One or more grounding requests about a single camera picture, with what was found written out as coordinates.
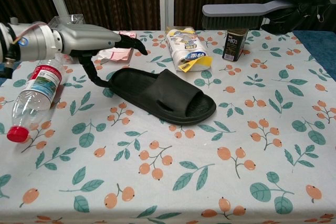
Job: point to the clear bottle with red cap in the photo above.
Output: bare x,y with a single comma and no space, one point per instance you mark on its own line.
39,85

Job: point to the brown gold tin can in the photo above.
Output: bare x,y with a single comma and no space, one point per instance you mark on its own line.
233,45

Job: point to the black rubber slipper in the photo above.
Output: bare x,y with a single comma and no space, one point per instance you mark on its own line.
147,90

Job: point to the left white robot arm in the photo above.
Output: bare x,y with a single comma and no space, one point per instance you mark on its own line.
36,41

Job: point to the floral tablecloth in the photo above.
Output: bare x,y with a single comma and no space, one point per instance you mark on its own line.
168,169

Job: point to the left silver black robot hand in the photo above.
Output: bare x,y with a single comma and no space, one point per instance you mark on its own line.
86,37

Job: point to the blue table cover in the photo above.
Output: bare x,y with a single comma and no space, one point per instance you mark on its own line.
320,43

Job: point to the paper roll pack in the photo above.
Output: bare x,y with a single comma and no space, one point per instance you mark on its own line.
186,51

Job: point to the pink white packet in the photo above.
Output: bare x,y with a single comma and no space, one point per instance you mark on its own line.
118,54

